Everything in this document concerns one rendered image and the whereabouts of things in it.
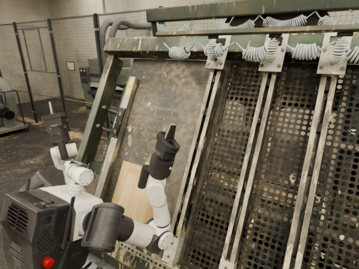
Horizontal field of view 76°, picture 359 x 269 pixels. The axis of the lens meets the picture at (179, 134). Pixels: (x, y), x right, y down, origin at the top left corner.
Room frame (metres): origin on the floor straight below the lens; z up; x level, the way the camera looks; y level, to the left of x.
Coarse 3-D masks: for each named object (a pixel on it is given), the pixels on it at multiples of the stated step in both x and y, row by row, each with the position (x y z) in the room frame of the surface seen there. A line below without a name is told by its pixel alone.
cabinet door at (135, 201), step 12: (132, 168) 1.23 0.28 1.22; (120, 180) 1.22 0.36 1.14; (132, 180) 1.19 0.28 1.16; (120, 192) 1.18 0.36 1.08; (132, 192) 1.15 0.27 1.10; (144, 192) 1.12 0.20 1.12; (120, 204) 1.14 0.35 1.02; (132, 204) 1.11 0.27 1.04; (144, 204) 1.08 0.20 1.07; (132, 216) 1.07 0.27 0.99; (144, 216) 1.04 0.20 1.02
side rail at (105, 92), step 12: (108, 60) 1.72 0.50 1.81; (120, 60) 1.78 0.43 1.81; (108, 72) 1.67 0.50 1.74; (120, 72) 1.77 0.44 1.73; (108, 84) 1.66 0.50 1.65; (96, 96) 1.61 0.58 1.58; (108, 96) 1.65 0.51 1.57; (96, 108) 1.55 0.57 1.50; (108, 108) 1.64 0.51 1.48; (96, 120) 1.53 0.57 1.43; (84, 132) 1.49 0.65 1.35; (96, 132) 1.52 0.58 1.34; (84, 144) 1.44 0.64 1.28; (96, 144) 1.51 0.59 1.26; (84, 156) 1.41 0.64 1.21
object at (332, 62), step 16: (352, 32) 0.91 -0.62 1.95; (336, 48) 0.92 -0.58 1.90; (320, 64) 1.02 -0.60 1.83; (336, 64) 0.99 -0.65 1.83; (320, 80) 1.06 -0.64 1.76; (336, 80) 0.99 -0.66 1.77; (320, 96) 0.98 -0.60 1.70; (320, 112) 0.97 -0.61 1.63; (320, 128) 0.91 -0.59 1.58; (320, 144) 0.87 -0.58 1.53; (304, 160) 0.89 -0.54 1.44; (320, 160) 0.84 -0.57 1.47; (304, 176) 0.83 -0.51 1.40; (304, 192) 0.82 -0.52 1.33; (304, 208) 0.79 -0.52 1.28; (304, 224) 0.73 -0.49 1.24; (288, 240) 0.72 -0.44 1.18; (304, 240) 0.70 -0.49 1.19; (288, 256) 0.68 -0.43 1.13
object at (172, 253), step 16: (208, 48) 1.17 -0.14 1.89; (208, 64) 1.26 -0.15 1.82; (224, 64) 1.30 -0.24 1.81; (208, 80) 1.26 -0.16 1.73; (208, 96) 1.22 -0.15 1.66; (208, 112) 1.16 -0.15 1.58; (208, 128) 1.14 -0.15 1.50; (192, 144) 1.10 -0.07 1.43; (192, 160) 1.07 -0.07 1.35; (192, 176) 1.01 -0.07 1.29; (192, 192) 0.99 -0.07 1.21; (176, 208) 0.95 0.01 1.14; (176, 224) 0.93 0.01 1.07; (176, 240) 0.87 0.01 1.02; (176, 256) 0.85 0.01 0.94
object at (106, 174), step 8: (136, 80) 1.55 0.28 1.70; (128, 96) 1.49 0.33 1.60; (128, 104) 1.47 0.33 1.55; (128, 112) 1.47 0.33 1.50; (120, 128) 1.39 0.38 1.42; (120, 136) 1.39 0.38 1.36; (112, 144) 1.36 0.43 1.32; (112, 152) 1.33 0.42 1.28; (112, 160) 1.31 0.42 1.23; (104, 168) 1.29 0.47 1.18; (112, 168) 1.30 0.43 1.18; (104, 176) 1.26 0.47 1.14; (104, 184) 1.24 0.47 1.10; (96, 192) 1.23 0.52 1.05; (104, 192) 1.23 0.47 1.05
